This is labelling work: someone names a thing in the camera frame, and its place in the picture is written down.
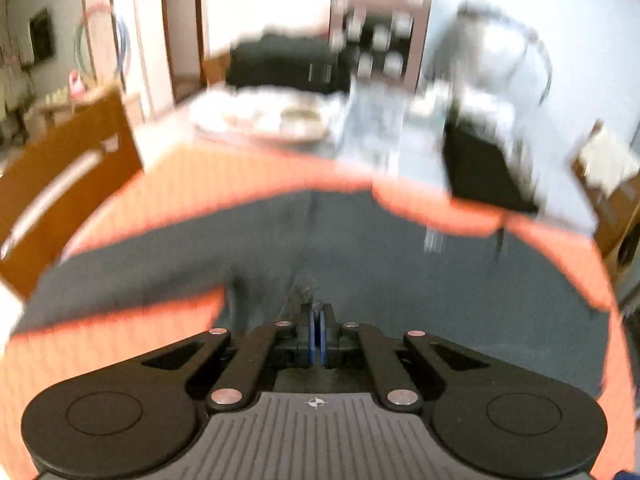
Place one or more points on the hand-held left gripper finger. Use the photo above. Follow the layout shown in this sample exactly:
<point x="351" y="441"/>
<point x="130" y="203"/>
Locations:
<point x="312" y="332"/>
<point x="324" y="332"/>

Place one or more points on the dark grey garment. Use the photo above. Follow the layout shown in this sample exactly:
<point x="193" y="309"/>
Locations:
<point x="400" y="285"/>

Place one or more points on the orange patterned table cover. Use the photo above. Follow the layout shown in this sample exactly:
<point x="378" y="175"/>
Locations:
<point x="225" y="175"/>

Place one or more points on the checked leaf-print tablecloth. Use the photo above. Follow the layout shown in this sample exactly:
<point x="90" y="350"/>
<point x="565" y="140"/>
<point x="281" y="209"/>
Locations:
<point x="367" y="125"/>

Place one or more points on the white folded blanket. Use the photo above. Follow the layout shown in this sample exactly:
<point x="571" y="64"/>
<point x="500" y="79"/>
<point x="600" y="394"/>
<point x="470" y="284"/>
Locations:
<point x="260" y="115"/>

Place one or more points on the black bag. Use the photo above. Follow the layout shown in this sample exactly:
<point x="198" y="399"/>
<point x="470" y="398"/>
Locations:
<point x="480" y="165"/>

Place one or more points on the black folded garment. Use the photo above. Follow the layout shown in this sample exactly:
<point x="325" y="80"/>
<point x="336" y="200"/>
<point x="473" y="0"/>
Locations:
<point x="280" y="65"/>

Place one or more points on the wooden chair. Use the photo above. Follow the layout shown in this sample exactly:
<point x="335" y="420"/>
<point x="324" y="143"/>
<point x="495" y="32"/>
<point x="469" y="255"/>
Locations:
<point x="75" y="160"/>
<point x="615" y="210"/>

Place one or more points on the white electric fan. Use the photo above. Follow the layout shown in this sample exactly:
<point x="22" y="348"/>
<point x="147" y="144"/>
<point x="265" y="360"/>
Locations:
<point x="492" y="50"/>

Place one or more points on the white cloth on chair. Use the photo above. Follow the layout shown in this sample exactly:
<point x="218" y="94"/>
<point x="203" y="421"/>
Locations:
<point x="607" y="152"/>

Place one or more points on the colourful hoops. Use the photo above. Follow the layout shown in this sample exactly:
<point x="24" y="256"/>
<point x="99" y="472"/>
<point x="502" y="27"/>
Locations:
<point x="100" y="40"/>

